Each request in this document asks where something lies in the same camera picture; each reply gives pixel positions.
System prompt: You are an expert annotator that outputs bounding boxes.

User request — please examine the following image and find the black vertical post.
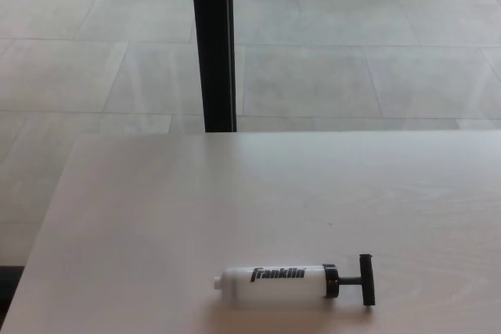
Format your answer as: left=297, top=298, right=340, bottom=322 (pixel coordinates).
left=189, top=0, right=238, bottom=133

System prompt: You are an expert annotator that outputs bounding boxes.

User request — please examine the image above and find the white Franklin air pump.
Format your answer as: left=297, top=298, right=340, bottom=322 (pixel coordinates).
left=214, top=253, right=377, bottom=307

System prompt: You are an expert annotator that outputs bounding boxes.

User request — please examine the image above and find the black floor mat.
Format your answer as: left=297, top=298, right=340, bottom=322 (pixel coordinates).
left=0, top=266, right=25, bottom=311

